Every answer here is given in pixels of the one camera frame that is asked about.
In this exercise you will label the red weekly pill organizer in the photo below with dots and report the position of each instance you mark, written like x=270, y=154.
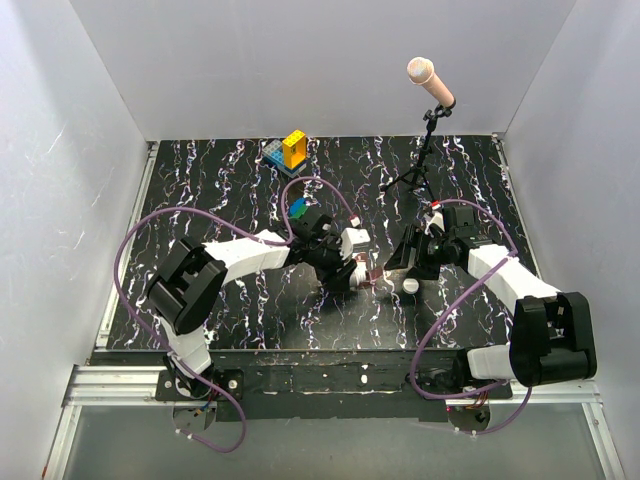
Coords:
x=374, y=273

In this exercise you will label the green blue toy brick cluster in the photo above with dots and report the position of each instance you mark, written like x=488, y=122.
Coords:
x=298, y=209

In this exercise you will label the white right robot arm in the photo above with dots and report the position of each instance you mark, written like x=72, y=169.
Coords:
x=551, y=339

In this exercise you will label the black microphone stand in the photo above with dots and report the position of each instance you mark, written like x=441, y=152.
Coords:
x=416, y=176

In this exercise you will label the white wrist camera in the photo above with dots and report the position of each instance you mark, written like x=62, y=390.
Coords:
x=351, y=238
x=435, y=221

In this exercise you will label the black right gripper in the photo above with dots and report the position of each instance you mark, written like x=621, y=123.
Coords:
x=421, y=268

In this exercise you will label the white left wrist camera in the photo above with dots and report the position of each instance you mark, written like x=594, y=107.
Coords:
x=351, y=238

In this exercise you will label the white bottle cap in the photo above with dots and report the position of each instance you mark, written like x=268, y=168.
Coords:
x=410, y=286

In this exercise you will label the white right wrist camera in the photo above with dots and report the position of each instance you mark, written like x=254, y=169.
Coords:
x=435, y=221

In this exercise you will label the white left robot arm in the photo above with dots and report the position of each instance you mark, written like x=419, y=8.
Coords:
x=187, y=284

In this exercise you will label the yellow blue toy brick stack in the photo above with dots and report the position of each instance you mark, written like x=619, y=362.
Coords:
x=288, y=156

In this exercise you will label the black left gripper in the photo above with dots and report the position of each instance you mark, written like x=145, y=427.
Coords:
x=337, y=278

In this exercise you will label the pink microphone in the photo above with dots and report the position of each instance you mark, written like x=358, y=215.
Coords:
x=421, y=72

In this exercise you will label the white vitamin pill bottle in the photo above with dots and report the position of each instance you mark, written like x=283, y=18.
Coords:
x=358, y=276

